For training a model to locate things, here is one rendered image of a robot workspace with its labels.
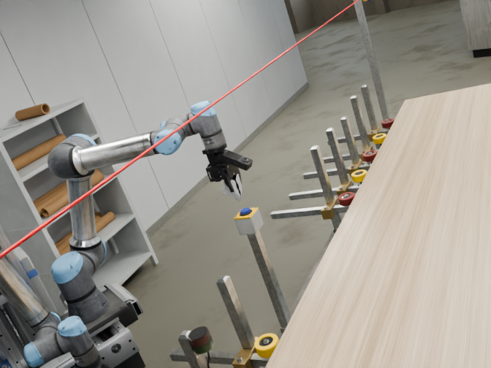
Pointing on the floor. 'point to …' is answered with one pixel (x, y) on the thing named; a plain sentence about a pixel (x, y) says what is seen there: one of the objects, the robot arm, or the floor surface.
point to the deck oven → (477, 25)
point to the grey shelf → (58, 125)
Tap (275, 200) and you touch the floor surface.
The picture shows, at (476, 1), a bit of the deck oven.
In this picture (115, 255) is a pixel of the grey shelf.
